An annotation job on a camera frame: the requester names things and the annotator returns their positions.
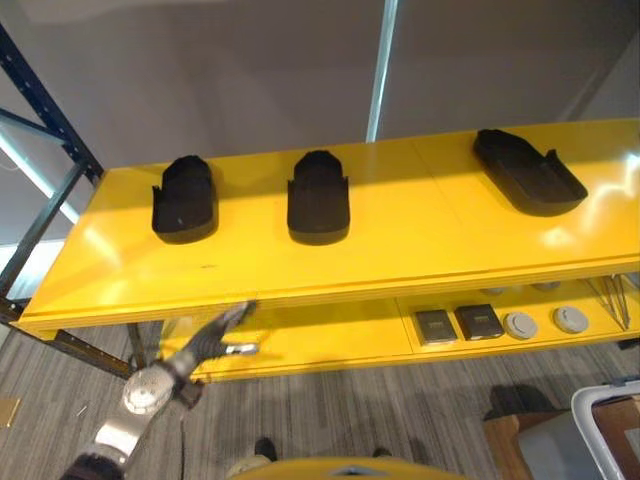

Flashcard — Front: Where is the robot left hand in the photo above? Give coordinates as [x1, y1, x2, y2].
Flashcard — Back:
[183, 300, 260, 372]

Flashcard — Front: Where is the yellow shelf board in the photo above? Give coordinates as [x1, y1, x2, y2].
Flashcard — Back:
[13, 117, 640, 343]
[158, 272, 640, 384]

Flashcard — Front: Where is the yellow lower shelf board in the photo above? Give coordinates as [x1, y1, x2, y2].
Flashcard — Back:
[158, 272, 640, 384]

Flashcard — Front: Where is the black square box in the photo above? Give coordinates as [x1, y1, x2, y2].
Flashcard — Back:
[454, 303, 505, 341]
[414, 309, 459, 347]

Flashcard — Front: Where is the brown cardboard box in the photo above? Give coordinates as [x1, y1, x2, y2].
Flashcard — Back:
[482, 409, 571, 480]

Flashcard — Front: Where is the grey plastic box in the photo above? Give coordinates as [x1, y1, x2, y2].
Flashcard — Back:
[517, 380, 640, 480]

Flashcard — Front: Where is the black sole-shaped part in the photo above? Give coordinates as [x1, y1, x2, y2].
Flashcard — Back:
[286, 149, 351, 247]
[472, 128, 589, 218]
[151, 155, 220, 246]

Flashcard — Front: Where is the yellow robot body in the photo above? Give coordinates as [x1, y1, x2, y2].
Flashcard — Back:
[227, 455, 461, 480]

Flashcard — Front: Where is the brown cardboard piece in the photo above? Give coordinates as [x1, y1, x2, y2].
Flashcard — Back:
[0, 397, 21, 428]

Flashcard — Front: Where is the bundle of metal rods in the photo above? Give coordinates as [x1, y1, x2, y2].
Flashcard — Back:
[582, 273, 632, 331]

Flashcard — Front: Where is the dark metal rack frame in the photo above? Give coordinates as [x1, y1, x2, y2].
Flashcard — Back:
[0, 22, 136, 379]

